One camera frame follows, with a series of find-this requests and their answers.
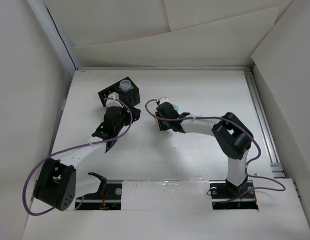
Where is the clear jar of paper clips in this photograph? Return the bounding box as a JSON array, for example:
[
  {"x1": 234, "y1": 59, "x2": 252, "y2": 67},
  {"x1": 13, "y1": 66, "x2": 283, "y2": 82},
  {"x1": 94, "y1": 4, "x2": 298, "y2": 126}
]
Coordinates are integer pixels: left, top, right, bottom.
[{"x1": 119, "y1": 79, "x2": 133, "y2": 93}]

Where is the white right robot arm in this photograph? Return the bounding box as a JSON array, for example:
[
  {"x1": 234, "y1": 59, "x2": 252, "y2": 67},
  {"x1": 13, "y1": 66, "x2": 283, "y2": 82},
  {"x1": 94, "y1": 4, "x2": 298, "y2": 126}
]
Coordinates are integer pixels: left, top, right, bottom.
[{"x1": 155, "y1": 101, "x2": 252, "y2": 197}]

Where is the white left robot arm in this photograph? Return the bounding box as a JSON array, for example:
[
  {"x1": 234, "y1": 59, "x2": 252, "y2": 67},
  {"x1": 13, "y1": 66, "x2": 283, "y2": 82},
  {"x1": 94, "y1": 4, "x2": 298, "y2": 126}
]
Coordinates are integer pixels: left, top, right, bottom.
[{"x1": 33, "y1": 105, "x2": 141, "y2": 211}]

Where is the blue highlighter marker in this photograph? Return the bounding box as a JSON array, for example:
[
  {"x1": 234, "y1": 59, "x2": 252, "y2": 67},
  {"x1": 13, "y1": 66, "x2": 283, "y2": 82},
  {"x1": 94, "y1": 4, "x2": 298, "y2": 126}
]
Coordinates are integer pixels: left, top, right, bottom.
[{"x1": 173, "y1": 104, "x2": 180, "y2": 112}]

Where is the black two-compartment organizer box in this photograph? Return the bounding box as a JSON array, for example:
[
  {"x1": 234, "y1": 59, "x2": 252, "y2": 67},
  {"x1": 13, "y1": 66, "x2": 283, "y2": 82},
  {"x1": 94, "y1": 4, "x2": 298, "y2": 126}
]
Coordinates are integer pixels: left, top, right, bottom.
[{"x1": 97, "y1": 76, "x2": 141, "y2": 107}]

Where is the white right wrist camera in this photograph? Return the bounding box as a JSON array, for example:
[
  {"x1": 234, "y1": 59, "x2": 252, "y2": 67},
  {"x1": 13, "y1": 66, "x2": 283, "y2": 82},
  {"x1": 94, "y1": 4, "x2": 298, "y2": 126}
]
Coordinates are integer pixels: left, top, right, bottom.
[{"x1": 156, "y1": 96, "x2": 169, "y2": 106}]

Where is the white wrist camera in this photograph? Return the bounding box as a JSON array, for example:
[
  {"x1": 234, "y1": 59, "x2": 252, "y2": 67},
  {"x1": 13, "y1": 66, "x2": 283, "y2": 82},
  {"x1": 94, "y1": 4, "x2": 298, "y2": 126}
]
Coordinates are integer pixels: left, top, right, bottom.
[
  {"x1": 156, "y1": 96, "x2": 169, "y2": 106},
  {"x1": 105, "y1": 92, "x2": 121, "y2": 108}
]

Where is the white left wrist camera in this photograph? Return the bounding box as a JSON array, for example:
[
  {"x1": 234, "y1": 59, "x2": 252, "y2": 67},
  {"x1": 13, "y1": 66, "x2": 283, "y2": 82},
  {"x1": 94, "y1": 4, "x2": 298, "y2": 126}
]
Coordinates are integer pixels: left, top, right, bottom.
[{"x1": 105, "y1": 92, "x2": 121, "y2": 108}]

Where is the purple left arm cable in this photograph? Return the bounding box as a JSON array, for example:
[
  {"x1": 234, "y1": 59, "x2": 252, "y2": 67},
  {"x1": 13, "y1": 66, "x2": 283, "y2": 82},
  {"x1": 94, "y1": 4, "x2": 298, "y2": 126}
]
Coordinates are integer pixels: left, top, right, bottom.
[{"x1": 21, "y1": 97, "x2": 134, "y2": 216}]

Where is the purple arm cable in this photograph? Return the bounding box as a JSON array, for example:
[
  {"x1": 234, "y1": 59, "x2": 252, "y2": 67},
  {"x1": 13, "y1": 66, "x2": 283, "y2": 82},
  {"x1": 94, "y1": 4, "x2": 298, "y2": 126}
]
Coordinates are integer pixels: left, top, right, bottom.
[
  {"x1": 21, "y1": 97, "x2": 134, "y2": 216},
  {"x1": 144, "y1": 99, "x2": 287, "y2": 205}
]

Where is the aluminium rail back edge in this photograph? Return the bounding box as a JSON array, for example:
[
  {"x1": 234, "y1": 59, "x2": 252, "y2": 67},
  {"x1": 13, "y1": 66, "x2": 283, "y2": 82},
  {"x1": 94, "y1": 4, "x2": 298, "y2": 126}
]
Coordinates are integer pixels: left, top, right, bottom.
[{"x1": 78, "y1": 66, "x2": 251, "y2": 72}]

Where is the aluminium rail edge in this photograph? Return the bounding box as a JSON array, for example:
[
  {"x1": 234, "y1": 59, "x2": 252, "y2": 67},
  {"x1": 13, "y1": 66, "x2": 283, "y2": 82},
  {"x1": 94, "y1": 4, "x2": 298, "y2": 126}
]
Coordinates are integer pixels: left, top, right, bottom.
[
  {"x1": 244, "y1": 67, "x2": 286, "y2": 179},
  {"x1": 78, "y1": 66, "x2": 251, "y2": 72}
]

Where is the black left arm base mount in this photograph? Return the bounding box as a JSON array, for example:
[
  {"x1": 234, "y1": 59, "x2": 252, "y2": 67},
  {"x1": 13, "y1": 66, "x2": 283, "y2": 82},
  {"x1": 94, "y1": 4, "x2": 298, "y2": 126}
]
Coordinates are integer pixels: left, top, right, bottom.
[{"x1": 74, "y1": 172, "x2": 123, "y2": 211}]

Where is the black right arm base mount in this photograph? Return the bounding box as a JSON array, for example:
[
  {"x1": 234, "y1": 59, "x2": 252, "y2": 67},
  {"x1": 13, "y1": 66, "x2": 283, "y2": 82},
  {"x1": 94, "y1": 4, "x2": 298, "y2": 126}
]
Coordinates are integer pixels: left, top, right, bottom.
[{"x1": 206, "y1": 180, "x2": 259, "y2": 210}]

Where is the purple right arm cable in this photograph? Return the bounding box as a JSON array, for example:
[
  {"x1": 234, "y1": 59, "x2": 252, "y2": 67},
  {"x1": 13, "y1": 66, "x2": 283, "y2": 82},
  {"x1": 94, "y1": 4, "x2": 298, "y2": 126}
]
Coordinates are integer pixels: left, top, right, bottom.
[{"x1": 144, "y1": 99, "x2": 287, "y2": 205}]

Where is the aluminium rail right edge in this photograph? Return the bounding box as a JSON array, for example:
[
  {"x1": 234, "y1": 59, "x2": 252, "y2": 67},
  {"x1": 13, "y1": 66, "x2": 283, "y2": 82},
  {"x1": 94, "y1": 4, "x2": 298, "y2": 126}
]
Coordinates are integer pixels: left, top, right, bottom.
[{"x1": 244, "y1": 67, "x2": 286, "y2": 179}]

